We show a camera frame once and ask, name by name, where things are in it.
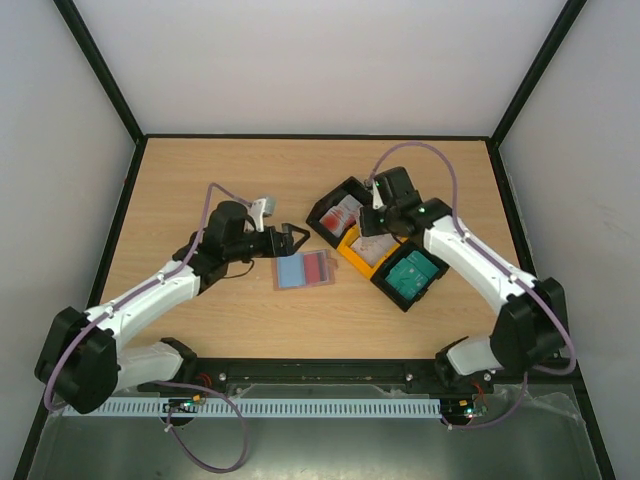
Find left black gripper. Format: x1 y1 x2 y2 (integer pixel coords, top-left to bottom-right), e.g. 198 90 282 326
226 224 310 264

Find red white credit card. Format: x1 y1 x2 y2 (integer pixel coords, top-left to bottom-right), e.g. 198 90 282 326
303 251 329 285

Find brown leather card holder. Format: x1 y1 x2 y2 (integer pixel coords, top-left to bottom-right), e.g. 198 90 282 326
272 249 338 291

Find yellow bin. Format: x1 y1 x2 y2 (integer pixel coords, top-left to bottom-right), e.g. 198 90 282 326
337 225 400 280

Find black bin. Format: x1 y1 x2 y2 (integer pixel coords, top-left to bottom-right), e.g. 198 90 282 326
371 242 449 312
306 177 372 247

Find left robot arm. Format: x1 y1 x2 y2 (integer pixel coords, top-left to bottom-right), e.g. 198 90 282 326
35 198 310 414

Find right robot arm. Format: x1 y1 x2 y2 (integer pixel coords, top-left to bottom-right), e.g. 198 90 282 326
360 167 570 392

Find white patterned card stack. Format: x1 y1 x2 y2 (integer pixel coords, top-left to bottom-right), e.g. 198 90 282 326
350 234 396 267

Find red white card stack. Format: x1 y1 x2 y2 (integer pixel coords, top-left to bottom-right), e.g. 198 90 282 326
319 195 362 238

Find teal card stack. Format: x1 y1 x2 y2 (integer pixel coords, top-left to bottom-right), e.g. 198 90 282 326
386 251 439 301

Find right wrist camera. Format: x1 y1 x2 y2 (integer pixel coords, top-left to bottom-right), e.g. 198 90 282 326
367 180 385 210

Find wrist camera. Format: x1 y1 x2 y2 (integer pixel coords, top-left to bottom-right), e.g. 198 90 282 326
367 180 385 210
248 196 276 232

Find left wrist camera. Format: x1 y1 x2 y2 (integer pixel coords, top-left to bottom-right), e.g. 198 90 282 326
248 196 276 232

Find black frame rail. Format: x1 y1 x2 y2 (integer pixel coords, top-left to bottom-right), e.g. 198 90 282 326
52 355 581 394

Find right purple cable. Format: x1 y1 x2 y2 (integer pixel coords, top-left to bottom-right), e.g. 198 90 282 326
367 142 577 432

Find purple cable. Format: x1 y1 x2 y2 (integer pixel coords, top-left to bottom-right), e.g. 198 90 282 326
44 182 249 472
367 142 577 432

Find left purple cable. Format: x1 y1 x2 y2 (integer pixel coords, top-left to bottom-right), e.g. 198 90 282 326
44 182 249 472

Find light blue cable duct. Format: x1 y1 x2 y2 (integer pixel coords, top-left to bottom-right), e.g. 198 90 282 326
91 397 441 419

